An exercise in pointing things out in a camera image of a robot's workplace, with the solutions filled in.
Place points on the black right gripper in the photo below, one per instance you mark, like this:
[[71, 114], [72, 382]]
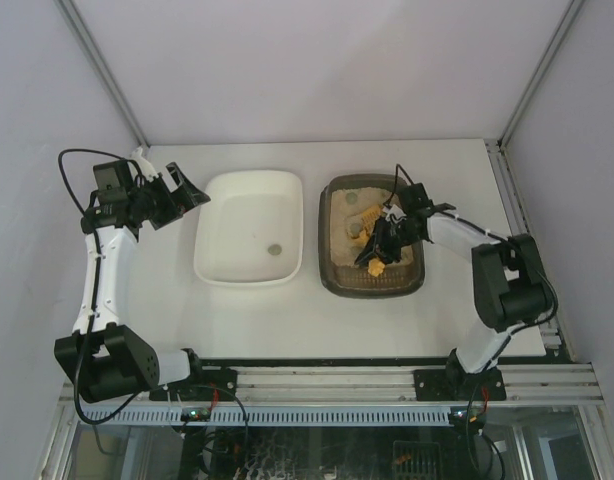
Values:
[[390, 237]]

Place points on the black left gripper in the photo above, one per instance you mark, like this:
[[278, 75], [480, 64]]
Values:
[[168, 203]]

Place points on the yellow plastic litter scoop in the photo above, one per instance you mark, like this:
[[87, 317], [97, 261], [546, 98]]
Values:
[[367, 219]]

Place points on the dark translucent litter box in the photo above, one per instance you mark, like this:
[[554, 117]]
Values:
[[336, 253]]

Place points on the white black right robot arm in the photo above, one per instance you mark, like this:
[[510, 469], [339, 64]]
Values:
[[511, 291]]

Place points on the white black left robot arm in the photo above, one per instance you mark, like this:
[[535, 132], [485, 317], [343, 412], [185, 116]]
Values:
[[103, 356]]

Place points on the white plastic waste bin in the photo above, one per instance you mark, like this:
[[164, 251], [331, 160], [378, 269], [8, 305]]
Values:
[[248, 212]]

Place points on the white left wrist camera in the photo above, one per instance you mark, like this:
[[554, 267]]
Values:
[[144, 166]]

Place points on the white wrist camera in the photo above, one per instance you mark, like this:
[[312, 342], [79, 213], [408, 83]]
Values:
[[144, 166], [393, 214]]

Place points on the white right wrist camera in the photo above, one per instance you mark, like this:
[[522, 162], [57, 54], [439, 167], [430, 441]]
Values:
[[393, 214]]

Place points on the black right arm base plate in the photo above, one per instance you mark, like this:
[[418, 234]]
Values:
[[437, 385]]

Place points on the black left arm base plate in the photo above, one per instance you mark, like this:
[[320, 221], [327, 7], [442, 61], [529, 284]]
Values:
[[201, 386]]

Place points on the aluminium front rail frame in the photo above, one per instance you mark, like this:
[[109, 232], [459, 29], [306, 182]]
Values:
[[551, 384]]

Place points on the grey slotted cable duct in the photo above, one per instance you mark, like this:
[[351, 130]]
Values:
[[284, 416]]

